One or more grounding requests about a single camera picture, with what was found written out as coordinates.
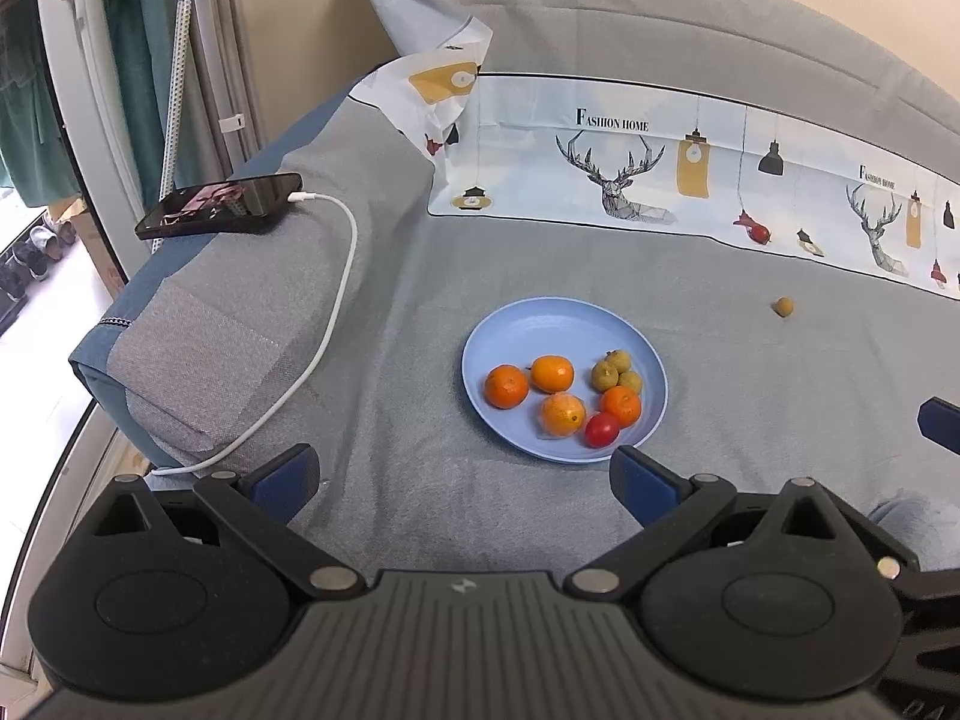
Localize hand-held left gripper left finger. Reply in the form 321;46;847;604
71;444;368;601

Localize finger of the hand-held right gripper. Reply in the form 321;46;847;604
919;397;960;457

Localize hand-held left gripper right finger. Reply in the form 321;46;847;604
564;445;922;601

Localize plastic-wrapped mandarin orange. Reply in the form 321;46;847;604
537;392;588;442

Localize blue plate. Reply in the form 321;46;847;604
460;297;669;464

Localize grey blue cloth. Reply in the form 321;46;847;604
866;489;960;572

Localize grey bed sheet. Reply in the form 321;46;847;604
97;214;960;590

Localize grey pillow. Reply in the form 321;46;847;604
69;75;437;475

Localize black smartphone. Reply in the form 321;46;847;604
135;173;304;241

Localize cardboard box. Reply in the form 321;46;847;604
71;202;130;299

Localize pair of grey shoes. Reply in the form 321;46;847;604
0;211;77;302

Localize white dotted pole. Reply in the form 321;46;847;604
160;0;197;201

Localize lamp print pillowcase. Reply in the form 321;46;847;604
335;0;494;160

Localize grey quilt with deer print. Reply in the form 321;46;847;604
405;0;960;297

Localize grey curtain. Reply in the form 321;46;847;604
169;0;262;192

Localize teal curtain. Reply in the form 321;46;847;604
0;0;179;209

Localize white charging cable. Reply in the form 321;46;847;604
148;191;358;478

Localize white door frame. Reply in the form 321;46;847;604
34;0;155;290

